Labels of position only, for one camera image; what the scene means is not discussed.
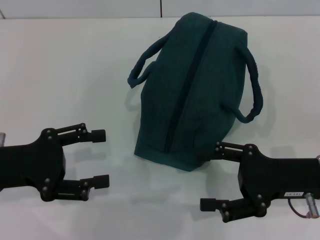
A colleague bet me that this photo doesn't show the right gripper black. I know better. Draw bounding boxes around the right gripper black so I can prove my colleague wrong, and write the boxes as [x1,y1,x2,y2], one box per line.
[199,141,320,224]

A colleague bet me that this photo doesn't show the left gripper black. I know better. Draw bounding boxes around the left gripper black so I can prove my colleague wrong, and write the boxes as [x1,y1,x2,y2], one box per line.
[0,122,111,203]

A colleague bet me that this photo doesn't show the dark teal insulated lunch bag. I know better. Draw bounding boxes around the dark teal insulated lunch bag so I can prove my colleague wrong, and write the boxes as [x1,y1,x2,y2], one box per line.
[126,11,265,173]

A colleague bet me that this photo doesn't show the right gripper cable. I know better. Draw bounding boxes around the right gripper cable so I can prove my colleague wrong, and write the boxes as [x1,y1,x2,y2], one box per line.
[287,191,320,218]

